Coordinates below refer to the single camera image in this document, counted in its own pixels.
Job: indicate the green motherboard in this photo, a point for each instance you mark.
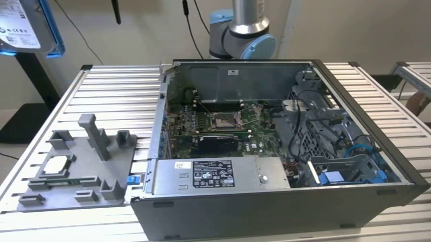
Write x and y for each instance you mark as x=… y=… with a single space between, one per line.
x=259 y=141

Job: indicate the blue case latch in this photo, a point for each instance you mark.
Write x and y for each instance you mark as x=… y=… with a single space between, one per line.
x=133 y=179

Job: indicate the silver CPU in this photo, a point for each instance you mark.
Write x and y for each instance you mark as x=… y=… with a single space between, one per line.
x=55 y=165

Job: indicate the grey parts rack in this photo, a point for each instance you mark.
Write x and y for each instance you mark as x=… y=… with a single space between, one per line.
x=84 y=169

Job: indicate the metal slat side table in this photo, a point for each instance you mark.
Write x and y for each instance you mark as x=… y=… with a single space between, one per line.
x=418 y=73

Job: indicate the CPU socket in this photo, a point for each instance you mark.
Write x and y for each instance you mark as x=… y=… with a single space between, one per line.
x=222 y=122

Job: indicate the silver power supply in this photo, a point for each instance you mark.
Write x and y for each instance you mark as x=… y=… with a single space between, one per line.
x=169 y=176

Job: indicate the metal disk bay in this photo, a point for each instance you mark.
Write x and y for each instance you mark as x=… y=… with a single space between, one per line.
x=337 y=159

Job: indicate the black stand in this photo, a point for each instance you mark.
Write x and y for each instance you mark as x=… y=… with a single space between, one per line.
x=34 y=75

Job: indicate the black antenna rod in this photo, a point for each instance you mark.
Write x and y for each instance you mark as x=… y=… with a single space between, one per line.
x=117 y=12

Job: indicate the black box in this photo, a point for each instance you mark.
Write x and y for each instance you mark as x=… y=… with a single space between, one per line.
x=387 y=82

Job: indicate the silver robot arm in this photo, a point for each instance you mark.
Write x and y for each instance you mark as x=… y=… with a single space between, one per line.
x=249 y=15

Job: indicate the silver disk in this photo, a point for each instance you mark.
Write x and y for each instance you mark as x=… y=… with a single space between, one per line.
x=20 y=25

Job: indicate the black PC case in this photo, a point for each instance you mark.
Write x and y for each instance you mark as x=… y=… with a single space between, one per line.
x=235 y=216

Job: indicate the green RAM stick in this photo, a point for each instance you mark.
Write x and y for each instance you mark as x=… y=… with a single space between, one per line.
x=64 y=181

